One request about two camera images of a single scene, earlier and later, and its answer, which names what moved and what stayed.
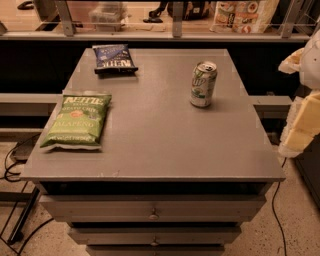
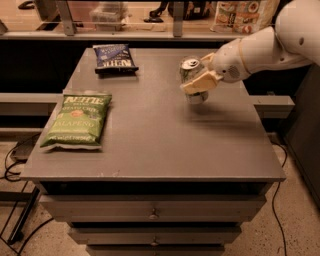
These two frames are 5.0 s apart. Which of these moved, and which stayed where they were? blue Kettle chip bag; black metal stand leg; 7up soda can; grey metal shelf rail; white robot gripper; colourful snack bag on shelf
Moved: 7up soda can; white robot gripper
Stayed: black metal stand leg; colourful snack bag on shelf; blue Kettle chip bag; grey metal shelf rail
